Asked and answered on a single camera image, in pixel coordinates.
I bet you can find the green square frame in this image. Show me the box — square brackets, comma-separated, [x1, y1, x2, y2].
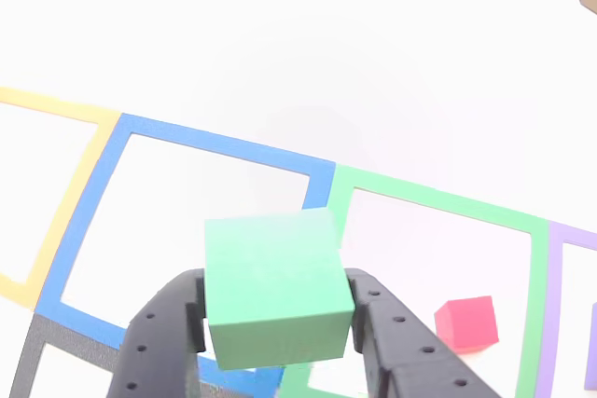
[277, 163, 551, 398]

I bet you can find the green cube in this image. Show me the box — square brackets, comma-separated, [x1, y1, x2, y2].
[203, 208, 355, 371]

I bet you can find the small red cube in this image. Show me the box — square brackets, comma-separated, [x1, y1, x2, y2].
[433, 295, 500, 355]

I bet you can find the purple square frame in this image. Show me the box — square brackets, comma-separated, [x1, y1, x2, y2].
[534, 219, 597, 398]

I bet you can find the orange square frame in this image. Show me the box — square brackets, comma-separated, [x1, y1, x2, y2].
[0, 86, 121, 310]

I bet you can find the black square frame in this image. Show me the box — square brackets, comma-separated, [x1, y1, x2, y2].
[8, 312, 215, 398]

